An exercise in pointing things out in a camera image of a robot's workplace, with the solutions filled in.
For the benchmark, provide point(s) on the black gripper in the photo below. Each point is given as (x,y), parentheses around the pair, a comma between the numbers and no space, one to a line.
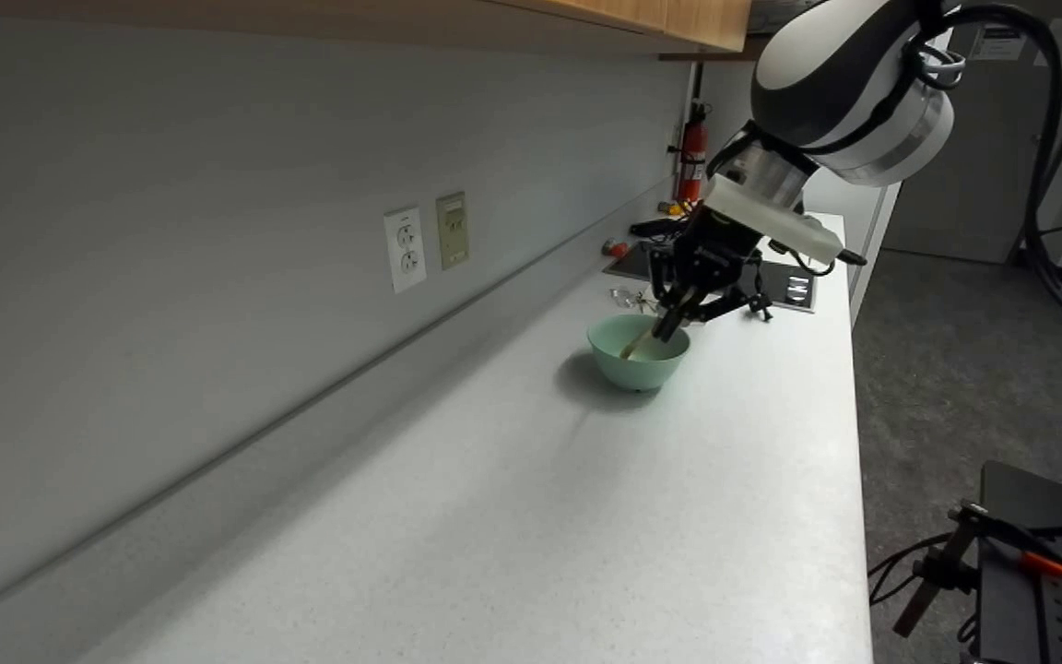
(711,254)

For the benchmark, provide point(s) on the green bowl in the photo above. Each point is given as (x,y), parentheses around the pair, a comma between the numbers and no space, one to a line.
(636,378)

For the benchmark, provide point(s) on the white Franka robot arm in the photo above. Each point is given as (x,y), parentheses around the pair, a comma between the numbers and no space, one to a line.
(851,76)

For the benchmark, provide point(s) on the crumpled clear plastic wrap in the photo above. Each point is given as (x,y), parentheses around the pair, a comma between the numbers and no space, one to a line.
(623,296)

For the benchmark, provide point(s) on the small red object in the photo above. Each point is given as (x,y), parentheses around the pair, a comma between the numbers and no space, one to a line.
(616,248)

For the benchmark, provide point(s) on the red fire extinguisher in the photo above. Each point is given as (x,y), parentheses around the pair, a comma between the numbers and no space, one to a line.
(690,148)

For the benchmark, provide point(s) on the grey door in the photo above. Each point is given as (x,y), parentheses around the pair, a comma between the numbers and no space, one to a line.
(974,208)

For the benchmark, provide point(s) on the black tripod stand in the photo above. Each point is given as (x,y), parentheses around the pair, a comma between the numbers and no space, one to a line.
(931,576)

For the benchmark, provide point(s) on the black perforated table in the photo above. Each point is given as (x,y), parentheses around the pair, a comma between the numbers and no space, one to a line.
(1050,593)

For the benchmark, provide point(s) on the wooden wall cabinet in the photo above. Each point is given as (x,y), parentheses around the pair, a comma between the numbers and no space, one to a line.
(680,15)

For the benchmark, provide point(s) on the white wall outlet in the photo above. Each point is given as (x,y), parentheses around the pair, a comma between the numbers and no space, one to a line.
(407,248)

